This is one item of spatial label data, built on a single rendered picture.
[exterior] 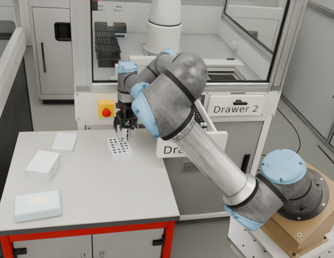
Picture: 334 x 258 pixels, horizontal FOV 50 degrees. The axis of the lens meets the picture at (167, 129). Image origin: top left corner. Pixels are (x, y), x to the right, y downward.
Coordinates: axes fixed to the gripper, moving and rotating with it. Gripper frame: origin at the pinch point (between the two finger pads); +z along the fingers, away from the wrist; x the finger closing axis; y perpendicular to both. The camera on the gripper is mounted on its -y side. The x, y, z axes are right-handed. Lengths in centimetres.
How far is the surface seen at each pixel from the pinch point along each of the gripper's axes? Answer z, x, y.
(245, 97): -11, 62, -6
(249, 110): -4, 67, -6
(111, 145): 1.8, -6.0, 1.8
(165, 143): -7.8, 11.9, 18.6
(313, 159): 81, 177, -52
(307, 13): -13, 219, -155
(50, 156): -0.2, -31.5, 7.4
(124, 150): 1.4, -1.8, 7.5
